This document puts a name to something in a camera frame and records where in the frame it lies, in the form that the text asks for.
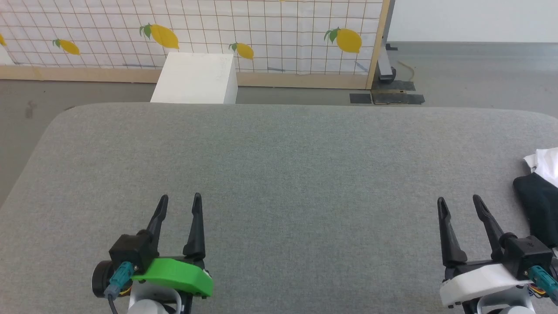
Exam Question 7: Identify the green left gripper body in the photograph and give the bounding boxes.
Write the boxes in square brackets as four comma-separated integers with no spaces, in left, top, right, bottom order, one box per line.
[91,256,214,300]

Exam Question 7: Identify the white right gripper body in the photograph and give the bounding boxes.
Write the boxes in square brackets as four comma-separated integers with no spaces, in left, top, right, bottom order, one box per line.
[439,260,533,308]

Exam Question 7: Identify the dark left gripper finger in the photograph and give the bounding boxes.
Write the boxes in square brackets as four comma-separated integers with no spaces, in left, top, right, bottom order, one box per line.
[182,192,207,264]
[145,195,170,246]

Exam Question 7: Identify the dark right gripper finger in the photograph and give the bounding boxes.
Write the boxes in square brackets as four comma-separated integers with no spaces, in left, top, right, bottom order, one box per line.
[473,194,507,262]
[437,197,469,280]

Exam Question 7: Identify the white and black garment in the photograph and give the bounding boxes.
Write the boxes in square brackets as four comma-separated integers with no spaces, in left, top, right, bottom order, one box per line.
[513,148,558,250]

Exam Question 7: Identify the grey fabric sofa cushion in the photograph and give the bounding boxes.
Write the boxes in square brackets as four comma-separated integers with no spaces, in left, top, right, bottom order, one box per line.
[0,102,558,314]

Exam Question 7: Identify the white rectangular box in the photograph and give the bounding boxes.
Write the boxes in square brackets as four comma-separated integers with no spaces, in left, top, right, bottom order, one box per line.
[150,52,238,105]

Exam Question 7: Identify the large black floor tape patch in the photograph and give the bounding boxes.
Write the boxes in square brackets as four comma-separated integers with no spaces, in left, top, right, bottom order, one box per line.
[371,80,426,106]

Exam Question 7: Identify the grey metal partition foot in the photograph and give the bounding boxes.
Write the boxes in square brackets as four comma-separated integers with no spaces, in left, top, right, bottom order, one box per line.
[378,43,397,85]

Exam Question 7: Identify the lemon print partition screen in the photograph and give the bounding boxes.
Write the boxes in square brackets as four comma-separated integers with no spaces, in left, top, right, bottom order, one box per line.
[0,0,391,90]

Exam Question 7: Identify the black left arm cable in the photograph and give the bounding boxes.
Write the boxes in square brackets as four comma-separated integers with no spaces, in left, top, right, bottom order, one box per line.
[106,262,134,314]

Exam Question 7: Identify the thin yellowish floor cable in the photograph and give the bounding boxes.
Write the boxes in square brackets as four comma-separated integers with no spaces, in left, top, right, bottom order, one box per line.
[396,60,415,82]

